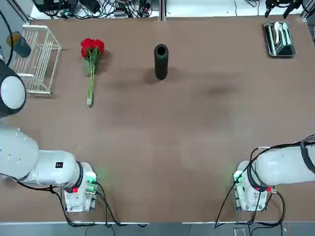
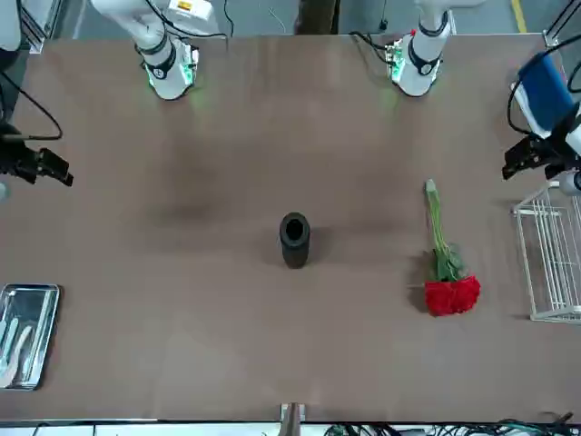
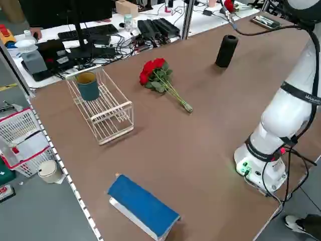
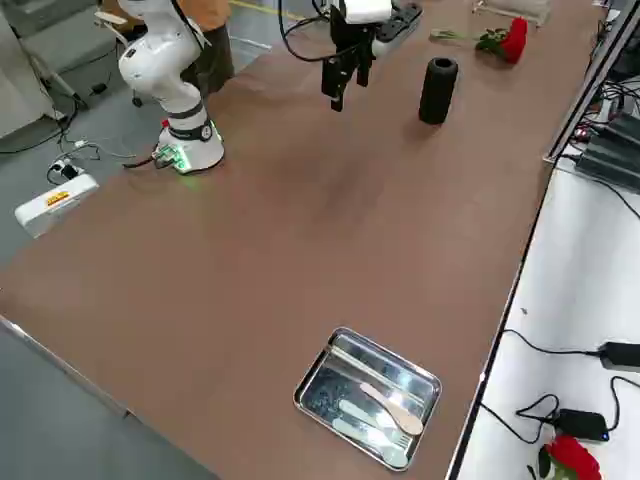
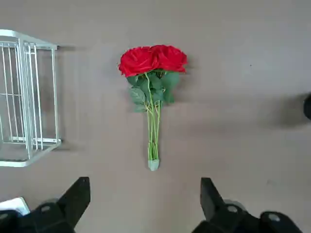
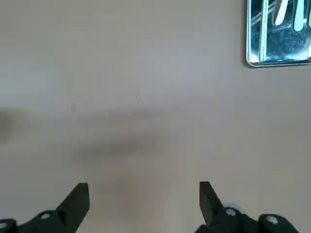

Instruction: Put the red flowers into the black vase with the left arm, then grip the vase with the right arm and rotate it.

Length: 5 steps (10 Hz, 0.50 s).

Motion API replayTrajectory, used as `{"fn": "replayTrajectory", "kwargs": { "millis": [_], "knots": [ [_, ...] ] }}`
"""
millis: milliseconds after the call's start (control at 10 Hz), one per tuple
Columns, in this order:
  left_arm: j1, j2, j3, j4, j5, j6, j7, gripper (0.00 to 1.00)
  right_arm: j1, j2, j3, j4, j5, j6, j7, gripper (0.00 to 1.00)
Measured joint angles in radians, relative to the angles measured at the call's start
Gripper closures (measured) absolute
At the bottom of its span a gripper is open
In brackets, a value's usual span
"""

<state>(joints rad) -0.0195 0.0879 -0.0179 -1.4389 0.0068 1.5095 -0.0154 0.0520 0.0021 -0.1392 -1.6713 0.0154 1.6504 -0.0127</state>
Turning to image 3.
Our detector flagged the black base cable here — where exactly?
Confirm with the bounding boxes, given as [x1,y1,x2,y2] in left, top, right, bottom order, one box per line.
[244,147,318,209]

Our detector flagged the grey tissue box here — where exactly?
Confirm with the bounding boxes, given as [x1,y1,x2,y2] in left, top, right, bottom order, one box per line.
[21,51,48,75]

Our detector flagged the black cylindrical vase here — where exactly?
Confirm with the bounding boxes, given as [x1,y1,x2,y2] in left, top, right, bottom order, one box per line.
[215,35,239,68]

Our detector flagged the aluminium frame post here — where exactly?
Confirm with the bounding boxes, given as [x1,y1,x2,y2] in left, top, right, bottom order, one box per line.
[182,0,195,40]

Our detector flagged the red rose bouquet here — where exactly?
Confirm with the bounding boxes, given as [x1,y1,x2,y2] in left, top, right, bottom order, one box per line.
[139,58,194,113]

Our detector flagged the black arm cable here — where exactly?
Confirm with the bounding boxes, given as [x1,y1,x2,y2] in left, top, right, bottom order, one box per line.
[225,10,321,156]

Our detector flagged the green box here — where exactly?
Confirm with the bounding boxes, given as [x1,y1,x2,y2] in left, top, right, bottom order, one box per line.
[0,158,16,185]

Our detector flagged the shiny metal tray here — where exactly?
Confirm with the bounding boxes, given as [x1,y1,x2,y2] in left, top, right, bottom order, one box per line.
[251,15,281,31]

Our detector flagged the black keyboard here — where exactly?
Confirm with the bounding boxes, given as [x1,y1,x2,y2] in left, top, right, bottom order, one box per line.
[57,24,119,42]

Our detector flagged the black power supply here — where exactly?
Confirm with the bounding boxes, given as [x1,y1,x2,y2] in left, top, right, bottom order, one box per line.
[152,18,181,38]
[137,19,161,41]

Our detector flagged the blue book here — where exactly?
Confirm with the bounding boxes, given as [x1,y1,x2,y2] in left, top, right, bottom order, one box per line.
[104,173,182,240]

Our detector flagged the black monitor with stand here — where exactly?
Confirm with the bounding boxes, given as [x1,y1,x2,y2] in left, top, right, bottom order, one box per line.
[19,0,113,60]

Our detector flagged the white bowl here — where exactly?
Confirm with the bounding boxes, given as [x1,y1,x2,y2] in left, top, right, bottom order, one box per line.
[14,39,38,52]

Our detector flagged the small cream waste bin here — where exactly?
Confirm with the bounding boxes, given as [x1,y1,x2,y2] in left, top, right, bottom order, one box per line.
[37,160,65,184]

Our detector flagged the red button box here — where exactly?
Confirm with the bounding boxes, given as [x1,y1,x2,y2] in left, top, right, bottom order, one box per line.
[0,184,16,203]

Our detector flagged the white wire rack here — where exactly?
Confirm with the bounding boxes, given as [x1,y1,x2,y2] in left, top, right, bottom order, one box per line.
[66,66,134,146]

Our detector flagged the white plastic basket red rim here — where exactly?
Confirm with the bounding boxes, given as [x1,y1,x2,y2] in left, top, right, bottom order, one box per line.
[0,107,57,178]

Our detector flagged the clear jar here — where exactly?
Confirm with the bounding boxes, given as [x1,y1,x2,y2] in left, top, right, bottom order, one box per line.
[124,14,138,32]

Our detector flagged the teal cup with yellow inside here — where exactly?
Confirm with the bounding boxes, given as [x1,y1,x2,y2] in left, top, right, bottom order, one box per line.
[76,72,100,101]

